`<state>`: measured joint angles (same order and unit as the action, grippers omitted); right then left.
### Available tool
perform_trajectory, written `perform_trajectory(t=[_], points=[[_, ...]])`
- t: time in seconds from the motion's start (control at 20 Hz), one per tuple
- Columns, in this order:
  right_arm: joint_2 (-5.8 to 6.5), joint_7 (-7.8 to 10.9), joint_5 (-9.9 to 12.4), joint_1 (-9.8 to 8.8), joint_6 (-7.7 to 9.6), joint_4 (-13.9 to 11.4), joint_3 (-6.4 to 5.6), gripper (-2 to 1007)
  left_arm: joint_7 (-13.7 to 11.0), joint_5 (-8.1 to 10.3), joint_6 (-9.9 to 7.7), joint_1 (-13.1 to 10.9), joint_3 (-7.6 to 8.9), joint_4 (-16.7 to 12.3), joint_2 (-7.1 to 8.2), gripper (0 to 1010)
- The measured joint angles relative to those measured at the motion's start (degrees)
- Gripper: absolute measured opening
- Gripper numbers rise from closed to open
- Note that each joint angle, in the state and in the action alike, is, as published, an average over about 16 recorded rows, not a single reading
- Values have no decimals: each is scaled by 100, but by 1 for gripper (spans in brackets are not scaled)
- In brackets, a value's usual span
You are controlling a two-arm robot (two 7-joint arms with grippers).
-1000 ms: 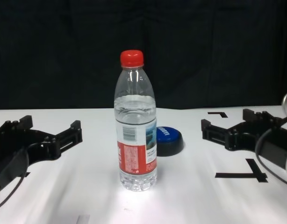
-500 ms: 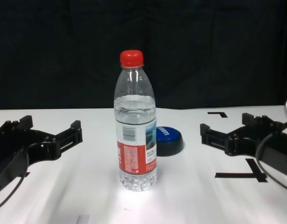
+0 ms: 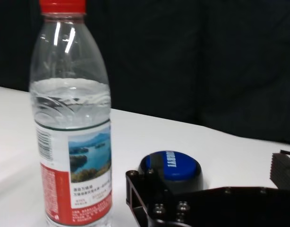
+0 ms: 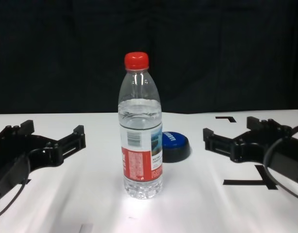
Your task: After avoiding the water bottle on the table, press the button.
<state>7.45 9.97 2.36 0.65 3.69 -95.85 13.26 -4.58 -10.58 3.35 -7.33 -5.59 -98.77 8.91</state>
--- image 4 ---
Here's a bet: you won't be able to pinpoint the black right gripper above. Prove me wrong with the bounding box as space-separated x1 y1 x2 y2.
202 116 298 185

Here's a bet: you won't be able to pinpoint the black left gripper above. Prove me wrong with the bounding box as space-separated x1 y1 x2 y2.
0 119 86 198

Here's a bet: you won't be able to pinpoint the blue push button black base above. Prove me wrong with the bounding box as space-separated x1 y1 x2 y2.
162 130 191 163

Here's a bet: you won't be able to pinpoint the clear water bottle red cap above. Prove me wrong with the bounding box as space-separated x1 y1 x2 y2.
118 50 164 200

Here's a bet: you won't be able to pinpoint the black L corner tape mark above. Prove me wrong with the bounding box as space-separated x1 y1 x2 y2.
215 116 237 123

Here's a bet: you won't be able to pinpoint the black fabric backdrop curtain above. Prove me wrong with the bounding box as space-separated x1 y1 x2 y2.
0 0 298 115

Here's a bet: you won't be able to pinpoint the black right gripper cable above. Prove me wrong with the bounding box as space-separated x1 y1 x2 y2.
263 125 298 202

